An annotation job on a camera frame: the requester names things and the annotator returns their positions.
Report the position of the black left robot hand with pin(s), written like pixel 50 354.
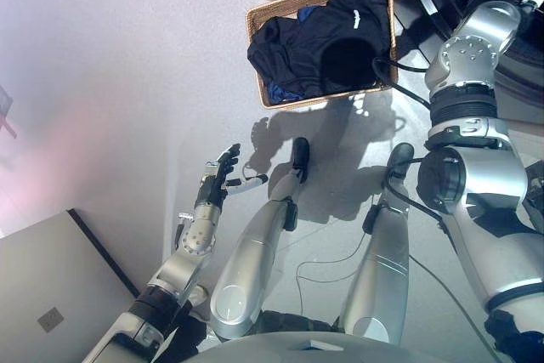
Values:
pixel 214 186

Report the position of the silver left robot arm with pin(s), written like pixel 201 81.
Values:
pixel 178 269

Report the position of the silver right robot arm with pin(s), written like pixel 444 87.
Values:
pixel 484 167

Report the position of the woven wicker laundry basket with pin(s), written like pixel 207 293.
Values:
pixel 255 18

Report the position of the silver left robot leg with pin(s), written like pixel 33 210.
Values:
pixel 251 261

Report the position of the silver robot leg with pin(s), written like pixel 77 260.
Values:
pixel 251 261
pixel 378 278

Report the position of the black left robot foot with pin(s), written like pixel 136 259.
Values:
pixel 301 152

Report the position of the black robot foot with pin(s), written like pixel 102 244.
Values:
pixel 301 152
pixel 401 157

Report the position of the royal blue garment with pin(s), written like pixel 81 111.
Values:
pixel 279 93

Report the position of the black garment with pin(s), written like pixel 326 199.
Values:
pixel 272 46

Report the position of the grey cabinet panel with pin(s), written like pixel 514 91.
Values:
pixel 55 269

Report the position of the silver right robot leg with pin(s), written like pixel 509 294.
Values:
pixel 378 278

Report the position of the black right robot foot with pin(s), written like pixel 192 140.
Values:
pixel 401 157

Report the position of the grey robot torso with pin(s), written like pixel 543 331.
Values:
pixel 323 352

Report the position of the navy garment with white logo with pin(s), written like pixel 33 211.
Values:
pixel 348 18

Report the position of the dark chair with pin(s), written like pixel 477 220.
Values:
pixel 5 112

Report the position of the grey wall socket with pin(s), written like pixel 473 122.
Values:
pixel 50 319

